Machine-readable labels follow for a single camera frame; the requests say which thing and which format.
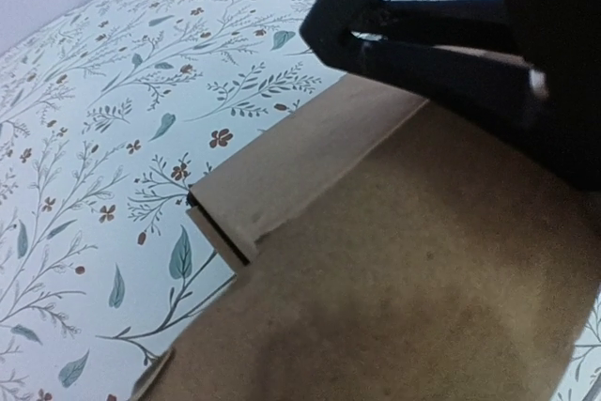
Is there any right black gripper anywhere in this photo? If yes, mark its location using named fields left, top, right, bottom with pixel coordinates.
left=323, top=0, right=600, bottom=192

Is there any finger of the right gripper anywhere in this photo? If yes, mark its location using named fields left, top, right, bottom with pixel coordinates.
left=300, top=0, right=510, bottom=52

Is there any brown cardboard paper box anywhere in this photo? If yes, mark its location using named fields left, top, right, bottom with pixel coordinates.
left=131, top=76, right=600, bottom=400

